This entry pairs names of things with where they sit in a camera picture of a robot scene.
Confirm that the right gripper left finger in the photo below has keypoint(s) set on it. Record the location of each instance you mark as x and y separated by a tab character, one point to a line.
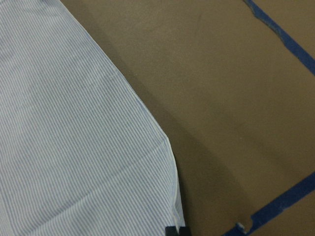
171	231

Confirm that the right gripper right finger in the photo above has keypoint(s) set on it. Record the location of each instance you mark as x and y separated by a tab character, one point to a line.
184	231

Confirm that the brown paper table cover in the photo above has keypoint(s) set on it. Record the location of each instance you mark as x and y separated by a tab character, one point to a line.
237	106

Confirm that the light blue striped shirt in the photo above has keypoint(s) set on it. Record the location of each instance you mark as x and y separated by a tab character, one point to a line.
80	153

